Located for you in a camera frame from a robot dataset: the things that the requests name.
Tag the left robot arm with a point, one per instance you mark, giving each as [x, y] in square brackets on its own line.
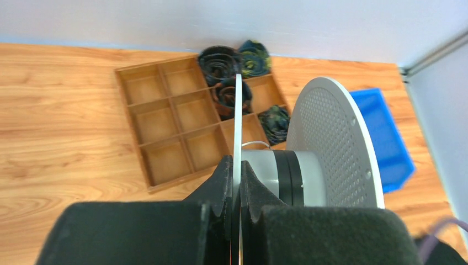
[438, 252]

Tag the grey perforated cable spool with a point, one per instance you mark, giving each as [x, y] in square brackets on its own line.
[329, 159]

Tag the green patterned rolled tie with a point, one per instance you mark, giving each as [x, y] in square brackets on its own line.
[275, 123]

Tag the blue plastic bin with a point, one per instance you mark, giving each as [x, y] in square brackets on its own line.
[394, 160]

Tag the orange black rolled tie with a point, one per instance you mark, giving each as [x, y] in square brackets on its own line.
[224, 97]

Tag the wooden divided tray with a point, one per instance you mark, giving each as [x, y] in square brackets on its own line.
[176, 127]

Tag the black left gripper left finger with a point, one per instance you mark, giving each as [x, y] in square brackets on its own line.
[195, 230]

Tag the green yellow rolled tie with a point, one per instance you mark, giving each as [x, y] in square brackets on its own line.
[256, 60]

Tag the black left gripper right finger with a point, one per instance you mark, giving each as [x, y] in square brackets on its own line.
[275, 233]

